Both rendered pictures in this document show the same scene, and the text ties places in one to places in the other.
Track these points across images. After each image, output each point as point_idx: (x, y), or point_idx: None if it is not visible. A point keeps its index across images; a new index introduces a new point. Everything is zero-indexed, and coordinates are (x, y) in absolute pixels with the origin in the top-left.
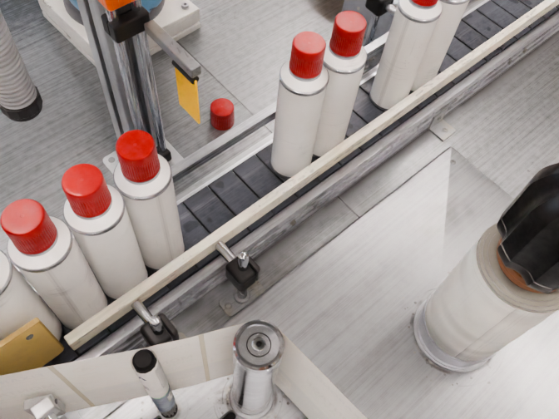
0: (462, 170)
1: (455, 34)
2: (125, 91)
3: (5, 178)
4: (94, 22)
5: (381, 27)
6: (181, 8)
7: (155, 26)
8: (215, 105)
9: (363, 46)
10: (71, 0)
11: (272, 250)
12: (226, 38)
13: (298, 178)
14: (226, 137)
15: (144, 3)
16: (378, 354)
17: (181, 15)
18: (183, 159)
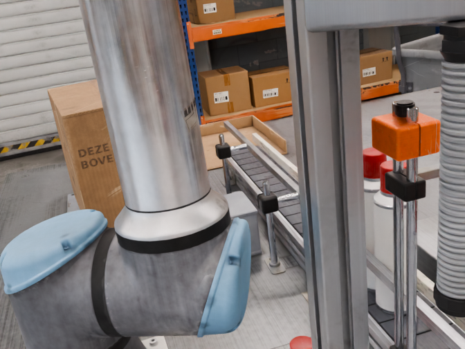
0: (418, 226)
1: (285, 205)
2: (414, 264)
3: None
4: (351, 239)
5: (254, 237)
6: (153, 346)
7: (419, 169)
8: (299, 347)
9: (253, 261)
10: (234, 313)
11: None
12: (195, 338)
13: (432, 284)
14: (405, 289)
15: (248, 280)
16: None
17: (164, 347)
18: (430, 318)
